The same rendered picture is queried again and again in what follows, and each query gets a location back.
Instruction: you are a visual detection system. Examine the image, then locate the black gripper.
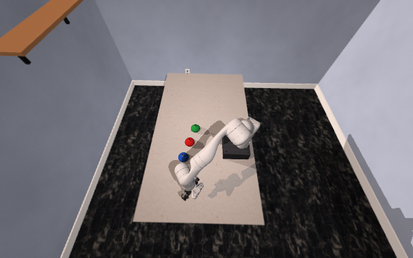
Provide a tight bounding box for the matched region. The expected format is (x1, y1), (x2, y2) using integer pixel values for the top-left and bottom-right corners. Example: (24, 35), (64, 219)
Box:
(181, 176), (199, 200)

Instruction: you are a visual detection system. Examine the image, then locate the blue dome bell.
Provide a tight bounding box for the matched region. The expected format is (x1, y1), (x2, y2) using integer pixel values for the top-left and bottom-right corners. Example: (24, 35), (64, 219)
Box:
(178, 152), (188, 162)

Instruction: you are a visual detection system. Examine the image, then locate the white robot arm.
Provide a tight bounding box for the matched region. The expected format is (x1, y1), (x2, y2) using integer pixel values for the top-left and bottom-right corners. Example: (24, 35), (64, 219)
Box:
(175, 117), (260, 199)

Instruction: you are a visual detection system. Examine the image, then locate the red dome bell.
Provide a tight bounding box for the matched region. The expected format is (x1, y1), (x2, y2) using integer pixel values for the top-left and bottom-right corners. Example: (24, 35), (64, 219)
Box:
(185, 137), (195, 147)

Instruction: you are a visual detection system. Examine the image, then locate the green bell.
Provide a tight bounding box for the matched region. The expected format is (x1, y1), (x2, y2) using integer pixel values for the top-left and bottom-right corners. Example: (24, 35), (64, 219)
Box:
(191, 124), (200, 133)

